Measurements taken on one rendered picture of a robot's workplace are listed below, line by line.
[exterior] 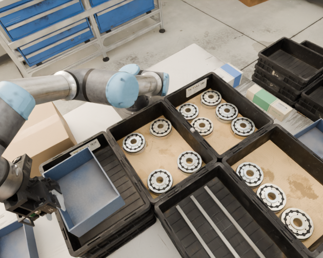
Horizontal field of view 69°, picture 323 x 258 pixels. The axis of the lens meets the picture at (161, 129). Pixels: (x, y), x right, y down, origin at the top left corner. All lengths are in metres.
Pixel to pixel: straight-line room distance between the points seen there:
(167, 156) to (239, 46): 2.17
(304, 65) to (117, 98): 1.61
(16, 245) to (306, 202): 1.18
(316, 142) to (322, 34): 2.22
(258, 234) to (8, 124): 0.82
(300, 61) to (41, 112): 1.81
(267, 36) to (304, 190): 2.41
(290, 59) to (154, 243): 1.66
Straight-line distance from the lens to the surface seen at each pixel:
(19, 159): 0.66
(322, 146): 1.37
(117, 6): 2.80
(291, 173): 1.08
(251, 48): 3.00
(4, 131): 0.49
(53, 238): 1.20
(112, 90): 0.75
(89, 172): 0.79
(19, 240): 1.27
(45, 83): 0.73
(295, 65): 2.08
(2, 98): 0.50
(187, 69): 1.59
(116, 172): 1.04
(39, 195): 0.59
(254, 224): 0.97
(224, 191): 0.98
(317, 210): 1.06
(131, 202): 0.98
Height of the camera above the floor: 1.74
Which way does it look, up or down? 54 degrees down
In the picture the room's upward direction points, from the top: 9 degrees counter-clockwise
